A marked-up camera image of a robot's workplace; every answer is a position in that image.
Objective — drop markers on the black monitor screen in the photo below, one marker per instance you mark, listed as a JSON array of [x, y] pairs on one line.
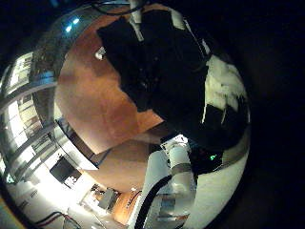
[[63, 170]]

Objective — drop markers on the black piece of clothing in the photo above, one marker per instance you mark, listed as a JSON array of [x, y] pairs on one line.
[[158, 70]]

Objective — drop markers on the small white object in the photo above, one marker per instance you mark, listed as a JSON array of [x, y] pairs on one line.
[[100, 53]]

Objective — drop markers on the grey office chair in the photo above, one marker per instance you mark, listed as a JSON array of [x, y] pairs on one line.
[[108, 198]]

